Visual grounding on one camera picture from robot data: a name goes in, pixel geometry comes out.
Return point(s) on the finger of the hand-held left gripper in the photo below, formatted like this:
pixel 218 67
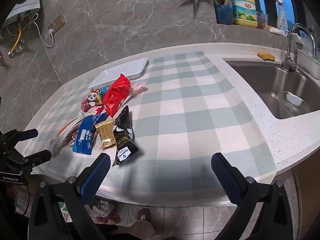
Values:
pixel 37 156
pixel 26 134

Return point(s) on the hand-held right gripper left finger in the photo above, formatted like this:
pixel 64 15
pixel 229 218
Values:
pixel 96 177

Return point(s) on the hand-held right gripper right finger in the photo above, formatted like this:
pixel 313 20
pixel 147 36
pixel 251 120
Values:
pixel 225 177

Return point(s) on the dark blue cake packet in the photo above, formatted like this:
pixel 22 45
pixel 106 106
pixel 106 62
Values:
pixel 86 135

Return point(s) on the gold snack packet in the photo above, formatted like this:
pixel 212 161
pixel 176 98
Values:
pixel 106 133

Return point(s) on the black snack packet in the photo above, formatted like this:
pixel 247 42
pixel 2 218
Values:
pixel 123 137

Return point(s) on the red white snack packet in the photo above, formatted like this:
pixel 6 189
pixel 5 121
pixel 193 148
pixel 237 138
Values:
pixel 95 110

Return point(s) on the blue panda snack packet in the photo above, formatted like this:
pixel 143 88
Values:
pixel 91 98

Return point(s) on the pink snack packet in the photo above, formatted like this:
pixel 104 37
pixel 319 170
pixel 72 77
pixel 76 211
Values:
pixel 137 87

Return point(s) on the white plastic tray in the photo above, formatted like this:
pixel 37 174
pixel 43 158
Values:
pixel 125 68

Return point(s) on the crumpled rag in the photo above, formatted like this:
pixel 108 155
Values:
pixel 103 210

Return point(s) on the person's beige slipper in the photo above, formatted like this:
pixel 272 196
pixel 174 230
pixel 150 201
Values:
pixel 145 217

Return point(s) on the green white checkered tablecloth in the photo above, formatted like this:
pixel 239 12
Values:
pixel 187 120

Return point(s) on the wooden cabinet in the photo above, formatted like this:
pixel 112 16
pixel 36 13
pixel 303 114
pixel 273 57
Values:
pixel 307 192

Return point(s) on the glass bowl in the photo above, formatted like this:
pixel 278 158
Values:
pixel 295 108

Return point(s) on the stainless steel sink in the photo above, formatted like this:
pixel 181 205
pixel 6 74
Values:
pixel 262 85

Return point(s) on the white plastic piece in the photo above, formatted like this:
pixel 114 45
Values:
pixel 294 99

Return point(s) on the yellow sponge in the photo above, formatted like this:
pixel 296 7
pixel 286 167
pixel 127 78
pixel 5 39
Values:
pixel 266 56

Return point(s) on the white water heater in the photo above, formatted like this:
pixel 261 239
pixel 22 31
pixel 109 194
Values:
pixel 27 2

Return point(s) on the chrome faucet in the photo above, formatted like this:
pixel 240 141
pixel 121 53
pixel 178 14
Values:
pixel 290 62

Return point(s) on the white sink caddy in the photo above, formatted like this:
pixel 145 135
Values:
pixel 307 60

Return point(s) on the white cloth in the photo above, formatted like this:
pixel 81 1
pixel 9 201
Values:
pixel 276 30

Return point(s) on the small clear bag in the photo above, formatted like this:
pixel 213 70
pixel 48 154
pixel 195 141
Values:
pixel 262 21

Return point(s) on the blue utensil holder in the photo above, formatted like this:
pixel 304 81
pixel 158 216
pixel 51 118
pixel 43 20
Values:
pixel 224 15

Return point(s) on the white spray bottle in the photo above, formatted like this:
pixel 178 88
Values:
pixel 282 20

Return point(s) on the yellow dish soap bottle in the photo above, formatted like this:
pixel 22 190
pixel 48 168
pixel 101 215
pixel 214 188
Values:
pixel 243 7

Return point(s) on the beige wall socket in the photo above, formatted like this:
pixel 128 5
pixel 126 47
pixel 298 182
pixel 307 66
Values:
pixel 58 22

